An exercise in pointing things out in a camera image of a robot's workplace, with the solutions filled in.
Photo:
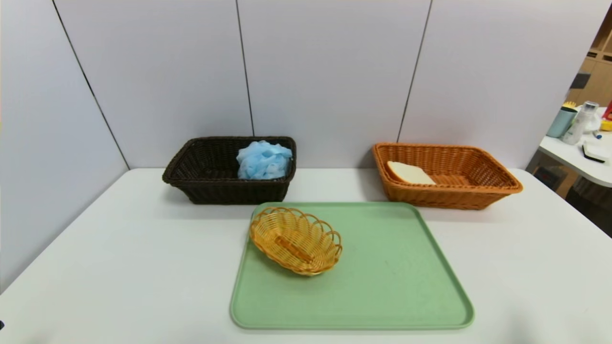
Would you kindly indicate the light blue bath loofah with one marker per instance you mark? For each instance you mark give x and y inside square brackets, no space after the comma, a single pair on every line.
[263,160]

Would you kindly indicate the toy bread slice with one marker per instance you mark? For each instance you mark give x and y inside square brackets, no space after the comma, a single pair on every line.
[409,174]

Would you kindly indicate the small round yellow wicker basket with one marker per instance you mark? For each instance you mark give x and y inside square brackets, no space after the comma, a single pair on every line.
[296,243]

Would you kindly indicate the dark brown wicker basket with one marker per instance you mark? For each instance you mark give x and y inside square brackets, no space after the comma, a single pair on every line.
[205,191]

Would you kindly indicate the orange wicker basket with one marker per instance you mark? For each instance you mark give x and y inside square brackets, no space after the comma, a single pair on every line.
[430,198]

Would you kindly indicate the light green plastic tray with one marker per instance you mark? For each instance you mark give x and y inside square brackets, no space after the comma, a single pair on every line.
[382,286]

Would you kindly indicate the teal cup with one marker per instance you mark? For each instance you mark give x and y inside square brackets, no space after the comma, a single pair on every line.
[559,123]

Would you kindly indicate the white side table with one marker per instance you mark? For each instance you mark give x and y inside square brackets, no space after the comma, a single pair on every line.
[573,157]

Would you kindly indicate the clear plastic bottle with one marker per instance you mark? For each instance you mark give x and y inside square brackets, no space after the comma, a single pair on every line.
[576,125]

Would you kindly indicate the black and white flat box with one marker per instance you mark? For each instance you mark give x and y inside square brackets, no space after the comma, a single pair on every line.
[595,152]

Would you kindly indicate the red package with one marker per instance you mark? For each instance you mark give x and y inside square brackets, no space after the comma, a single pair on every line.
[608,111]

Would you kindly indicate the wooden shelf unit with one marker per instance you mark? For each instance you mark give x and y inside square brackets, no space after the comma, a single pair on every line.
[597,71]

